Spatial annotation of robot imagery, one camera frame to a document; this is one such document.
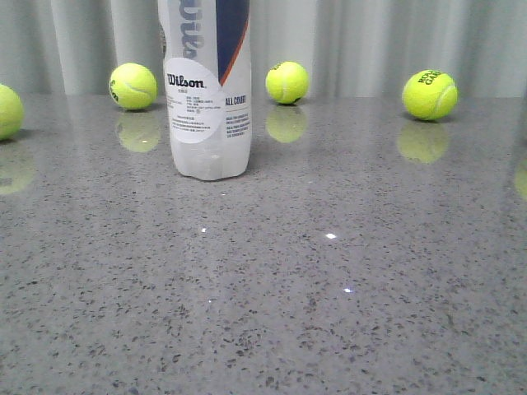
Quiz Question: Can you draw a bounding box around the white blue tennis ball can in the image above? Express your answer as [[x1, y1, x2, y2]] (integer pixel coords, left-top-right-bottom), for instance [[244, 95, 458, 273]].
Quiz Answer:
[[157, 0, 252, 181]]

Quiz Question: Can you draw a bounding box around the near yellow Wilson tennis ball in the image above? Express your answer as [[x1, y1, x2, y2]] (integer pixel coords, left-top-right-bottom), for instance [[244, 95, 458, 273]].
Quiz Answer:
[[265, 61, 310, 105]]

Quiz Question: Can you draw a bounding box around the yellow wilson tennis ball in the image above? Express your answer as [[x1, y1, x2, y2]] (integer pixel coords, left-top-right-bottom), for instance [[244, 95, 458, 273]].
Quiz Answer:
[[109, 63, 157, 110], [265, 61, 310, 105]]

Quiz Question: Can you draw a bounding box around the far yellow Wilson tennis ball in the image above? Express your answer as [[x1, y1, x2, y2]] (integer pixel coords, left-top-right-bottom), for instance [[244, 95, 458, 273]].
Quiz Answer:
[[109, 63, 157, 110]]

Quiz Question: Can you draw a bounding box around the yellow Roland Garros tennis ball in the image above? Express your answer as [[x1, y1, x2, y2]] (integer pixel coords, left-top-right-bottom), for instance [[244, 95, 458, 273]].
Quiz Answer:
[[402, 69, 458, 121]]

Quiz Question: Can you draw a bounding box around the yellow tennis ball at edge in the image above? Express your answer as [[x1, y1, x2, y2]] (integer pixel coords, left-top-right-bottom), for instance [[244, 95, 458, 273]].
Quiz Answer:
[[0, 85, 24, 141]]

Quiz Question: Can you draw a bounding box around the grey pleated curtain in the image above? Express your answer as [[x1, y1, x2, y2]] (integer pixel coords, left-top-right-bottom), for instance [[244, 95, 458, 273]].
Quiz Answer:
[[1, 1, 526, 98]]

